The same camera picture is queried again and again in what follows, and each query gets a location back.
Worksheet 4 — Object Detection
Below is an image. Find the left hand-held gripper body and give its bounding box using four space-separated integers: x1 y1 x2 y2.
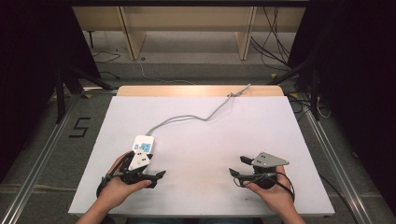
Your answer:
117 150 155 186

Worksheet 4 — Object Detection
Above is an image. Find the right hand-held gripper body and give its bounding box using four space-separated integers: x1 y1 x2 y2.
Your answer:
241 151 290 190

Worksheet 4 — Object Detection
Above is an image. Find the white power strip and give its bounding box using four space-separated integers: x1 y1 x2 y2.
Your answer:
131 134 156 157

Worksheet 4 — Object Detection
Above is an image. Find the person's right hand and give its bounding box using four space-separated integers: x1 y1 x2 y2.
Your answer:
242 165 297 216

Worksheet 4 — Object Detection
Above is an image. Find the person's left hand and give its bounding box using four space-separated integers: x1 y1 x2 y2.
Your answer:
97 151 153 211

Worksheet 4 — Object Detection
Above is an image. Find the white table mat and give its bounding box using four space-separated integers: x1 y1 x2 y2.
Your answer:
67 95 336 218

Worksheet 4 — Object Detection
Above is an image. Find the black metal stand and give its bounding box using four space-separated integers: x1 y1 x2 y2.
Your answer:
53 64 115 125
267 58 322 122

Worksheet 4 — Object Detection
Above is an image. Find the black curtain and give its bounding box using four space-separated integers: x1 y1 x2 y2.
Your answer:
0 0 103 185
287 0 396 217

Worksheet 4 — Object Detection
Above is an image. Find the light wooden shelf unit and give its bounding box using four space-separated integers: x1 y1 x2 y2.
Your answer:
71 6 308 62

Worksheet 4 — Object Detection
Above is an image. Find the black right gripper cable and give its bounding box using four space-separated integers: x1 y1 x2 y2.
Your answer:
275 170 296 201

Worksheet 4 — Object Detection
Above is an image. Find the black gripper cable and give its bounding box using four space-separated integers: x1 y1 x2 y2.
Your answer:
95 173 126 199
275 170 296 201

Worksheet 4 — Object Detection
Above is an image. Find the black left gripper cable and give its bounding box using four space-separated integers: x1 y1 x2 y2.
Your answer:
95 173 126 199

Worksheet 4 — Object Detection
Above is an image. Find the grey power strip cable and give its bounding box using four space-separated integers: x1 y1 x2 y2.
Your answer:
145 82 252 137

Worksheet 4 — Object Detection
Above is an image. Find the aluminium floor rail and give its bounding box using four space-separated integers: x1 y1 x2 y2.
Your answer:
0 92 79 224
303 107 375 224

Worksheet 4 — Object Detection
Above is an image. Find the white floor cable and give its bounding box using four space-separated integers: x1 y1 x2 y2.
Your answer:
136 58 194 86

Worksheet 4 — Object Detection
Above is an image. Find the thin black floor cable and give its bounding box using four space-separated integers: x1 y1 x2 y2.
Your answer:
92 50 122 64

